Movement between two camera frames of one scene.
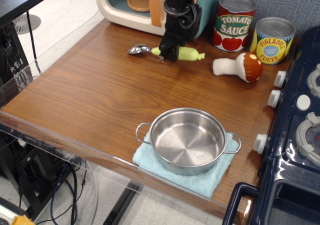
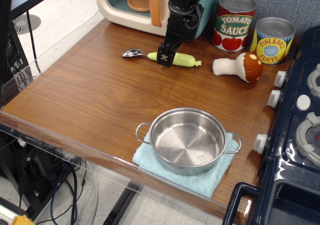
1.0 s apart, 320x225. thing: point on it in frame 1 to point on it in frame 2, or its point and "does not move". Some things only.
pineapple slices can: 272,39 does not move
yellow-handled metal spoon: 183,53 to 181,59
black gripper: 181,25 does not move
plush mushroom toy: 247,65 does not move
